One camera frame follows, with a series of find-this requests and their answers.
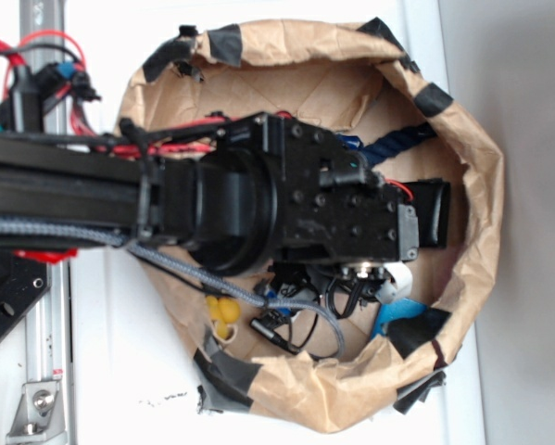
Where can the blue plastic card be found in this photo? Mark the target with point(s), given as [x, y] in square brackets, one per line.
[400, 309]

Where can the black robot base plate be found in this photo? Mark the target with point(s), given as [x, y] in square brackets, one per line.
[22, 283]

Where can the yellow rubber duck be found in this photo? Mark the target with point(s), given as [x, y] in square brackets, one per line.
[224, 314]

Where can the aluminium extrusion rail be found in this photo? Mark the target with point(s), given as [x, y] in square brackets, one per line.
[48, 324]

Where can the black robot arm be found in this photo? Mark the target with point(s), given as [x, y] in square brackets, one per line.
[235, 194]

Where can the metal corner bracket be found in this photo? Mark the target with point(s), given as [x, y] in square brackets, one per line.
[40, 417]

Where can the brown paper bag bin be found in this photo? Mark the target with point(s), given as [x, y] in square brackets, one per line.
[354, 79]

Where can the white plastic tray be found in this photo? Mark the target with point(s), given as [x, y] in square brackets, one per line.
[134, 382]

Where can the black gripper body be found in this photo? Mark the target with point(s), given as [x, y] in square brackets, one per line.
[336, 211]

